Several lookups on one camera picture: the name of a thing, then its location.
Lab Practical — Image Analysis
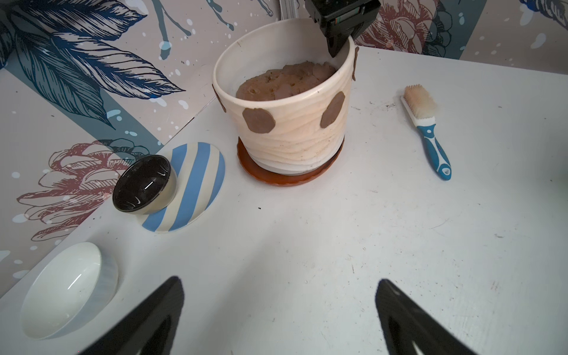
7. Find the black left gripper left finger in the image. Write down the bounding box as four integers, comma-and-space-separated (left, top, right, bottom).
82, 276, 184, 355

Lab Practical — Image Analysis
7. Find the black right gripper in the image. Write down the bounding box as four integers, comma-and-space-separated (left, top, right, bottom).
305, 0, 382, 58

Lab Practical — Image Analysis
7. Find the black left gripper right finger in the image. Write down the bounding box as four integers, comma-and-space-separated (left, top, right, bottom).
375, 279, 475, 355

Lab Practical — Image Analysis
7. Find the white ceramic flower pot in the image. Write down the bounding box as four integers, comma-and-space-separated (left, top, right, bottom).
212, 19, 356, 175

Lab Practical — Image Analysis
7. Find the blue white scrub brush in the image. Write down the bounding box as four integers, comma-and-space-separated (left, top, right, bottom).
401, 84, 452, 180

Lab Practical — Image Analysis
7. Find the terracotta pot saucer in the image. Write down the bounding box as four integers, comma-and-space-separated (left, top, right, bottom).
237, 138, 345, 187

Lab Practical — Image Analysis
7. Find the small white bowl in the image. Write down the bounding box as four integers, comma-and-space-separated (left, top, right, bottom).
21, 242, 119, 340

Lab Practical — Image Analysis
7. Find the small black bowl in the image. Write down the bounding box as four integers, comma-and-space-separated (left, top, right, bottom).
112, 155, 178, 214

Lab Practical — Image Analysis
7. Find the blue striped plate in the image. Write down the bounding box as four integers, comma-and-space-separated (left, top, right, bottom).
137, 142, 226, 233

